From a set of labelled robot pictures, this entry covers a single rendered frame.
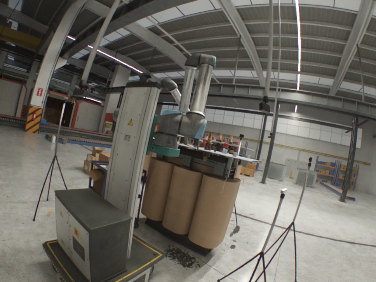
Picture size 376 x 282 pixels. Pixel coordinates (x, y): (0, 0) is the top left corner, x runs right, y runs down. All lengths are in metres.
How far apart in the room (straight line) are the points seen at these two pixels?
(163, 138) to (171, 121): 0.14
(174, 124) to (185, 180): 1.05
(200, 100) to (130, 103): 0.54
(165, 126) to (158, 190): 1.36
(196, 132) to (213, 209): 1.06
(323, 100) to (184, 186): 9.29
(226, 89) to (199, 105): 9.88
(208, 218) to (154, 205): 0.84
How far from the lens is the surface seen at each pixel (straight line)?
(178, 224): 2.35
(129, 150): 1.33
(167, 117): 1.27
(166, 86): 1.95
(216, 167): 2.00
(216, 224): 2.11
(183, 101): 1.56
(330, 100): 10.55
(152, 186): 2.51
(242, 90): 10.81
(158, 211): 2.56
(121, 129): 1.43
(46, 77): 11.65
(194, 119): 1.25
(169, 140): 1.25
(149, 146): 1.30
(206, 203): 2.06
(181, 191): 2.21
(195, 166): 2.23
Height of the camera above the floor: 1.41
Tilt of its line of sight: level
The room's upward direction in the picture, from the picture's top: 12 degrees clockwise
